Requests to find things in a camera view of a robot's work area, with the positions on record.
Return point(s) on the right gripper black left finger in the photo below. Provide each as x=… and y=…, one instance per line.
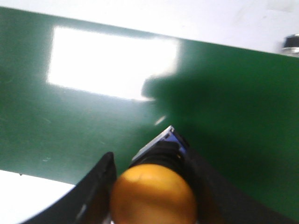
x=87, y=202

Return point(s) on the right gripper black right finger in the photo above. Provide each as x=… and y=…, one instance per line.
x=220, y=202

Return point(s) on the green conveyor belt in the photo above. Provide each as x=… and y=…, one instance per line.
x=72, y=90

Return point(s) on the silver black button base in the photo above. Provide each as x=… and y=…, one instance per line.
x=290, y=46

